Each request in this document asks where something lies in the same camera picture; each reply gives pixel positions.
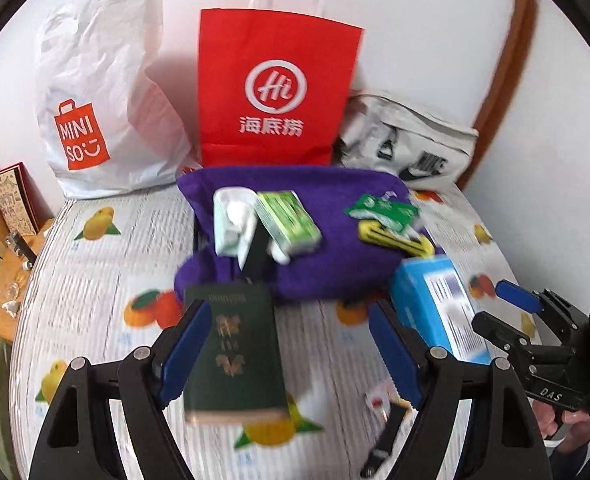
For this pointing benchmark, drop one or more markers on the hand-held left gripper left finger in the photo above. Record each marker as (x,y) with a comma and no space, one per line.
(185,350)

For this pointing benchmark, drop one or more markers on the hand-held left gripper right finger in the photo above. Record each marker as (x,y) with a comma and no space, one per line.
(395,355)

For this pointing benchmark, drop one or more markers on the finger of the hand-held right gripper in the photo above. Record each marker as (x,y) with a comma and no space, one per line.
(495,330)
(517,296)

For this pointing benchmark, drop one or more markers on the dark green book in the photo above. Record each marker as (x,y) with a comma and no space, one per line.
(235,360)

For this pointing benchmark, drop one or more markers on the purple fleece cloth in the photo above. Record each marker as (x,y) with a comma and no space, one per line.
(335,260)

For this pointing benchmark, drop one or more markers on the black object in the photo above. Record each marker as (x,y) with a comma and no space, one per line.
(255,255)

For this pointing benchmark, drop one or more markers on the green wipes packet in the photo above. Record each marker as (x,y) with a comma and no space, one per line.
(380,210)

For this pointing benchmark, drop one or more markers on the green tissue packet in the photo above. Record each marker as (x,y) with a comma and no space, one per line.
(287,217)

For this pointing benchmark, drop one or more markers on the person's right hand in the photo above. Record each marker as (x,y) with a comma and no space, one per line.
(580,427)

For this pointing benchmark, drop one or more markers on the small red white wrapper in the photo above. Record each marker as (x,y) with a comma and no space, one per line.
(377,400)

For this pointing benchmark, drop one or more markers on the blue tissue pack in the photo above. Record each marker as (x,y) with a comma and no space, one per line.
(425,295)

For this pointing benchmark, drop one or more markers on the fruit print tablecloth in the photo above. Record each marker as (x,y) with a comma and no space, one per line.
(100,285)

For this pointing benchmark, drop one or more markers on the yellow black clip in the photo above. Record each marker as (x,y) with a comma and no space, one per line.
(400,245)

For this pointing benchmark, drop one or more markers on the light wooden board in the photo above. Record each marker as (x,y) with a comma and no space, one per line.
(5,310)

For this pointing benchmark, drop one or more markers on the beige sling bag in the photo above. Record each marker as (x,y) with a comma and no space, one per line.
(425,130)

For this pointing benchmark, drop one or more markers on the patterned small box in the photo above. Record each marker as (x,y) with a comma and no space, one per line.
(12,200)

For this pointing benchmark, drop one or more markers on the white plastic shopping bag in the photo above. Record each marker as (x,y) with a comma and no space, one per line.
(100,60)

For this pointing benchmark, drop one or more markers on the red paper bag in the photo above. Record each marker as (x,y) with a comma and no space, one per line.
(275,40)

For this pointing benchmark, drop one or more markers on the brown wooden door frame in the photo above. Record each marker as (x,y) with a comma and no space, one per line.
(515,60)

